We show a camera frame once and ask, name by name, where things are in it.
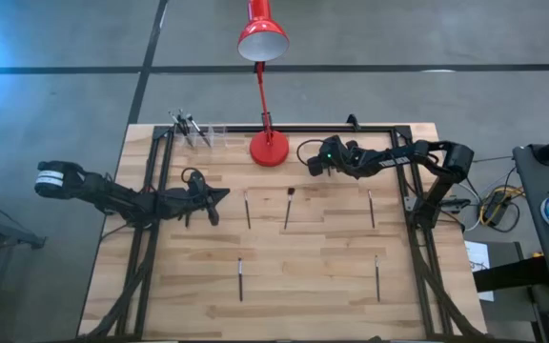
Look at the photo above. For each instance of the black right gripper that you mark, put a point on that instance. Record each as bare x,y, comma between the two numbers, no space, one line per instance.
334,152

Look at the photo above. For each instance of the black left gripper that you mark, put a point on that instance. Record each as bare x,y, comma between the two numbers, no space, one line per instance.
198,195

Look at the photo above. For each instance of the thin black makeup brush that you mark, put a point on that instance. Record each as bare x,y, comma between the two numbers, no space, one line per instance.
179,127
371,209
377,281
247,212
187,134

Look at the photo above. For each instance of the black brush reddish-brown head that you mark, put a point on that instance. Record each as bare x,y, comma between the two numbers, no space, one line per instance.
288,212

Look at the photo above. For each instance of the black brush long silver ferrule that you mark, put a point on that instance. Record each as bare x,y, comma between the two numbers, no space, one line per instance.
240,283

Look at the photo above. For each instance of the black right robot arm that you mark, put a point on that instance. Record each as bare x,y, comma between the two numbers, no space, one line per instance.
398,159

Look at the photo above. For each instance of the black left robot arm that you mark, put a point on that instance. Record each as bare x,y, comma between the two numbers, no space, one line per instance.
112,195

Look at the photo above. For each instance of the black clamp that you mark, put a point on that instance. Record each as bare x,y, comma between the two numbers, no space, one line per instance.
352,121

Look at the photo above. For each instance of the clear acrylic organizer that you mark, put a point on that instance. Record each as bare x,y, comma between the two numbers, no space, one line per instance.
215,135

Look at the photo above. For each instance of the red desk lamp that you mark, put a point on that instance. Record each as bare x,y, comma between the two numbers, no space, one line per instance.
270,150

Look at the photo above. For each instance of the black power box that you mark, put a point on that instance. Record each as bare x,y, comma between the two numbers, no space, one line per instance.
496,205

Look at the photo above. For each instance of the white paper sheet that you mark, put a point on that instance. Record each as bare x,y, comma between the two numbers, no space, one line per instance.
478,267

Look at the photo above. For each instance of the grey cart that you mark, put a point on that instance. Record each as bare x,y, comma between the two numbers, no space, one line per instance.
546,214

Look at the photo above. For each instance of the black aluminium table frame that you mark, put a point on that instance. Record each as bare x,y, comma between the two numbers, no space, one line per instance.
279,128

